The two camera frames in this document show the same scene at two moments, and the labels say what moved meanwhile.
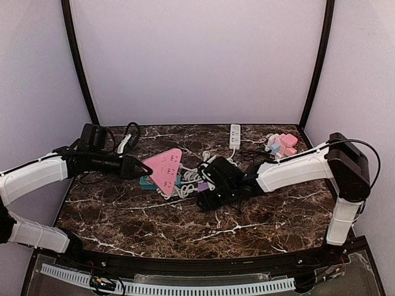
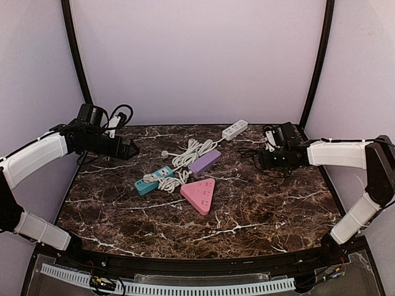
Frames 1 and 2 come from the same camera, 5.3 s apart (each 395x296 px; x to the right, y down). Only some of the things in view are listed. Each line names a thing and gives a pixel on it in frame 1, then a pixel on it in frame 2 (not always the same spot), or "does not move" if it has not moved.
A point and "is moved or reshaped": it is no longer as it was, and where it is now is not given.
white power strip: [235, 136] -> [235, 129]
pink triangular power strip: [165, 167] is moved or reshaped
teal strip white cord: [190, 174] -> [152, 178]
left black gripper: [126, 167] -> [120, 148]
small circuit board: [97, 282] does not move
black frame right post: [329, 11] does not move
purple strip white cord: [182, 191] -> [170, 184]
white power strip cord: [230, 159] -> [194, 150]
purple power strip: [202, 186] -> [205, 163]
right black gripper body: [208, 184] -> [263, 159]
